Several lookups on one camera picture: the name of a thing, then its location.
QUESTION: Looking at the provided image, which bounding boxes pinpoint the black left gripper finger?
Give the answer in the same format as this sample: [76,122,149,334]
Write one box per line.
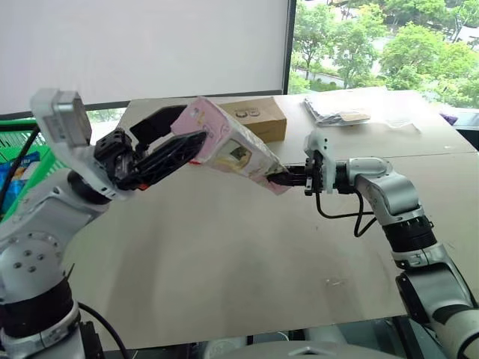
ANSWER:
[133,130,209,185]
[129,105,188,148]

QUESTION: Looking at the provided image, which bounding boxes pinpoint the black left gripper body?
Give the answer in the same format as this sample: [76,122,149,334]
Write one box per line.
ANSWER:
[93,127,147,192]

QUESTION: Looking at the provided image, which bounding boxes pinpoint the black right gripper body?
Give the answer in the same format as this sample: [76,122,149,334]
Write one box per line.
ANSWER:
[303,149,326,197]

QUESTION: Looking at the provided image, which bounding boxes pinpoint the pink snack bag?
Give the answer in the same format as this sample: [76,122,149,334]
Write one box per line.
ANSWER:
[170,96,291,196]

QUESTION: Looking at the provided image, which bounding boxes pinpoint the green plastic basket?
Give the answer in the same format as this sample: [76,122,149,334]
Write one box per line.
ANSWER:
[0,117,73,215]

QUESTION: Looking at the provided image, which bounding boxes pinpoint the brown cardboard box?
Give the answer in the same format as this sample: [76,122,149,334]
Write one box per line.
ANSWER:
[218,96,289,144]

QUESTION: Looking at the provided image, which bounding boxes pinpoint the stack of clear plastic bags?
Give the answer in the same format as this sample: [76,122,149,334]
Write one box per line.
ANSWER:
[301,96,372,129]

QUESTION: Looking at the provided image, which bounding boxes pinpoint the white roller screen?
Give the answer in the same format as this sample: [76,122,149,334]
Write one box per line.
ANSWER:
[0,0,293,115]

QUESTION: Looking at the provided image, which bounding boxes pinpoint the blue snack packet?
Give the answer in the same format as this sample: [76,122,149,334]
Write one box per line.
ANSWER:
[0,150,41,196]

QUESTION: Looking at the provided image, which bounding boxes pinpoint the small clear plastic packet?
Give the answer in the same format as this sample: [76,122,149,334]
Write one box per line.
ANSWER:
[384,114,422,134]

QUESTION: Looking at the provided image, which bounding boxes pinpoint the grey robot torso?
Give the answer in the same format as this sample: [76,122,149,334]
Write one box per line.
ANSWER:
[194,324,379,359]

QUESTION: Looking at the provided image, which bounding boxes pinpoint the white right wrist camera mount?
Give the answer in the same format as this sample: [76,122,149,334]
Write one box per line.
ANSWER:
[302,130,337,195]

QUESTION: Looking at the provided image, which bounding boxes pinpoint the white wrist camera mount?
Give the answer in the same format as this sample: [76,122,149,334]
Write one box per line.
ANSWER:
[302,130,337,195]
[29,88,130,202]

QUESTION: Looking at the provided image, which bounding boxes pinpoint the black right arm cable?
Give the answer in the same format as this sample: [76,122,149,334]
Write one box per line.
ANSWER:
[314,188,377,239]

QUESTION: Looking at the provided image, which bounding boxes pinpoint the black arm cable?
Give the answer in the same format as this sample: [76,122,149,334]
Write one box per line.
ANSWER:
[314,188,377,239]
[0,126,40,212]

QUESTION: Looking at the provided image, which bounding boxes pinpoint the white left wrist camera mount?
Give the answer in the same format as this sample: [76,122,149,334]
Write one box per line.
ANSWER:
[29,88,130,202]

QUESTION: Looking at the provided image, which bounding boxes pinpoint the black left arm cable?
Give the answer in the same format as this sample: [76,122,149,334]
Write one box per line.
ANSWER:
[0,126,40,212]

